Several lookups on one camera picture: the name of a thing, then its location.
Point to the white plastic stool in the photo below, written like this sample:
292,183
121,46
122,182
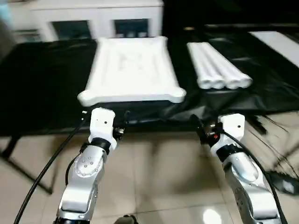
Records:
130,77

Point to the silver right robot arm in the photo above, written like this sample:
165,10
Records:
243,172

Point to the white plastic table leg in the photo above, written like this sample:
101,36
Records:
233,70
222,70
210,70
200,70

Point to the dark rounded robot body part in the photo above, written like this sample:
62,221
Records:
127,220

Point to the black floor device with label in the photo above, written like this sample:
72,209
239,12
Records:
282,184

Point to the grey curtain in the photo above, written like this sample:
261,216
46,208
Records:
5,35

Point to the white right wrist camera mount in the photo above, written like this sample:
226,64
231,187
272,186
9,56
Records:
233,126

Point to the white cabinet with glass doors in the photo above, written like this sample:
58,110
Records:
98,23

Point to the black glossy mat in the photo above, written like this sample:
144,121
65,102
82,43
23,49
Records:
35,81

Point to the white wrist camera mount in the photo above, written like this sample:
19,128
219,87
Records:
102,126
233,126

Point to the black metal table leg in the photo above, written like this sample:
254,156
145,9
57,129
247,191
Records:
30,168

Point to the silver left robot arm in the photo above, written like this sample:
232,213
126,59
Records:
84,168

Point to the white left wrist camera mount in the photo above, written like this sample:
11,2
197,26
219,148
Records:
102,126

